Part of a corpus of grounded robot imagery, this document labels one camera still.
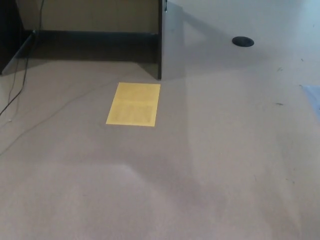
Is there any yellow paper sheet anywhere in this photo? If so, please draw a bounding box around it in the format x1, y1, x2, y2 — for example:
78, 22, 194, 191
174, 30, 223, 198
105, 82, 161, 127

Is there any round black floor cover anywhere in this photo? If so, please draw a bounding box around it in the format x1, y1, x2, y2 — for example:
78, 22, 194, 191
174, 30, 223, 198
231, 36, 255, 47

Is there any bluish clear plastic sheet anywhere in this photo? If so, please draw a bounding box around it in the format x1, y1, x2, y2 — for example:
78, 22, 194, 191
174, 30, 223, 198
299, 84, 320, 111

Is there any thin grey floor cable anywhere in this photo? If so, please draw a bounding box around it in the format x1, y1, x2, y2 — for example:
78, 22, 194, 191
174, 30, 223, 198
0, 79, 120, 155

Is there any black power cable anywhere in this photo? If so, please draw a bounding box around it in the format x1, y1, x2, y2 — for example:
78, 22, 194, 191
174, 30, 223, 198
0, 0, 46, 116

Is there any thin dark cable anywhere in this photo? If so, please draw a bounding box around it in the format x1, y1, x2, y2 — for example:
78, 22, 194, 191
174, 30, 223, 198
6, 58, 21, 107

